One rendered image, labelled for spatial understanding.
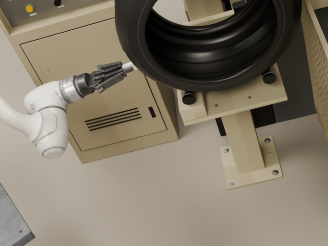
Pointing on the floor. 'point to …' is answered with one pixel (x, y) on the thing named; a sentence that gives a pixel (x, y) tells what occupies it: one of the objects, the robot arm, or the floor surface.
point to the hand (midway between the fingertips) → (133, 65)
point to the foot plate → (237, 182)
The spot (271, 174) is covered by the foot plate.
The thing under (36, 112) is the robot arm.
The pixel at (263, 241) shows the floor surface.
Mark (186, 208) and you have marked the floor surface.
